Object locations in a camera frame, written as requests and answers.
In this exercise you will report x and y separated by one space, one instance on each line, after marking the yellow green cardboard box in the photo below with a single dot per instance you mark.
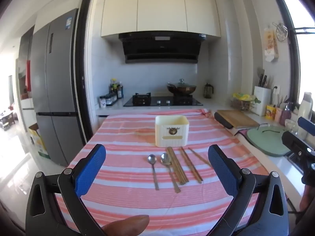
39 142

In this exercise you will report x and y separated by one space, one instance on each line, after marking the person's left hand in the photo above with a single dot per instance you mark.
130 226

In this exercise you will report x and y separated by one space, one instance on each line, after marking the dark sauce bottle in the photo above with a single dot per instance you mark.
119 91

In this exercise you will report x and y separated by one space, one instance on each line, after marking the white bottle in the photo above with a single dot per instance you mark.
305 107

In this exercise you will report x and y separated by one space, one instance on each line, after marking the wooden cutting board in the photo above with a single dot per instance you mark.
237 118

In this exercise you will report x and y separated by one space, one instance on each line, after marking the purple soap dispenser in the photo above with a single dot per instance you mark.
286 115

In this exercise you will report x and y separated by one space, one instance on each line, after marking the small low table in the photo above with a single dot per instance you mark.
7 119

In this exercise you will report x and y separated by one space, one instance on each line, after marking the black oblong pad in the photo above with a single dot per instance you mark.
222 121

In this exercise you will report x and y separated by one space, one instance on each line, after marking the dark wok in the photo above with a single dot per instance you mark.
182 90

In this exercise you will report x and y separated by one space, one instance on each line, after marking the white knife block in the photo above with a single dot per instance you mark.
261 100

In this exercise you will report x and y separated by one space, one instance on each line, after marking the yellow carton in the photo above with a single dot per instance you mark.
270 112

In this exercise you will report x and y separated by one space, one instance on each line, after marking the green cutting board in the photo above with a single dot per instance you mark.
268 142

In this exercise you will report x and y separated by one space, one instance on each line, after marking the small steel spoon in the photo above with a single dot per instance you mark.
152 159

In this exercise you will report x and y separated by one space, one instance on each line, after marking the wooden chopsticks bundle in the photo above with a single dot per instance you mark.
180 166

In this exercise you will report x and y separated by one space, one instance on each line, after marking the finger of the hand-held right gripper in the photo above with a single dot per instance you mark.
297 145
306 124

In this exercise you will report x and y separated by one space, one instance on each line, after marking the yellow capped oil bottle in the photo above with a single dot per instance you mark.
113 86

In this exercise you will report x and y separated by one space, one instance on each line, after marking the wooden chopstick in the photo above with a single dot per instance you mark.
199 157
190 164
176 166

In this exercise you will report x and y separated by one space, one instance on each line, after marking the black burner grate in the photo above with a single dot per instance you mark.
141 98

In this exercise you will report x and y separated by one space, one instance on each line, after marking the white wall cabinets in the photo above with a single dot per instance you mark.
160 7

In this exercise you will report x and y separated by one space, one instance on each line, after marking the black range hood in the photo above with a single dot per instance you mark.
162 49

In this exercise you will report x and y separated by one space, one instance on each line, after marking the grey refrigerator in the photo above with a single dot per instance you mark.
56 91

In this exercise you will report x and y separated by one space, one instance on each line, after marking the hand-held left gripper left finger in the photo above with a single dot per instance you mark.
91 169

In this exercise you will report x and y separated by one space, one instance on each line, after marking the black window frame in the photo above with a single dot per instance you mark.
294 61

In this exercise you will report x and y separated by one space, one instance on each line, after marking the dark glass jug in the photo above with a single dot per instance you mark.
208 91

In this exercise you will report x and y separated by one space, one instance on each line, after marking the hanging paper bag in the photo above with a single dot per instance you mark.
270 44

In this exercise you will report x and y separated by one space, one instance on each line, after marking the black gas cooktop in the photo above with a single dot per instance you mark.
162 101

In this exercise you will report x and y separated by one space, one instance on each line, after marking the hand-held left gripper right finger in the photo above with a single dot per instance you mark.
224 170

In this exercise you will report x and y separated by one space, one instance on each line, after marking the glass wok lid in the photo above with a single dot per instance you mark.
181 84

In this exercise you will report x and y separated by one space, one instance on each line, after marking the bundle of three chopsticks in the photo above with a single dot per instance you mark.
174 166

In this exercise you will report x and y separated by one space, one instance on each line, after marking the black door frame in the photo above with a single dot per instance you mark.
83 54

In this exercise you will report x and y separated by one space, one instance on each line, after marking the person's right forearm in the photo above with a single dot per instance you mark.
305 199

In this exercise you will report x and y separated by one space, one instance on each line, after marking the large steel spoon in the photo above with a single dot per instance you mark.
166 159

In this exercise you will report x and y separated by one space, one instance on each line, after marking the cream utensil holder box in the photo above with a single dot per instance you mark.
172 137

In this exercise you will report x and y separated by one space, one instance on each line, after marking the pink white striped cloth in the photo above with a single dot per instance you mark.
123 191

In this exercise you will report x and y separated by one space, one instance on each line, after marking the white lidded spice jar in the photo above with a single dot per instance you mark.
102 102

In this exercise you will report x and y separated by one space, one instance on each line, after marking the red hanging cloth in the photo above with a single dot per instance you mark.
28 76

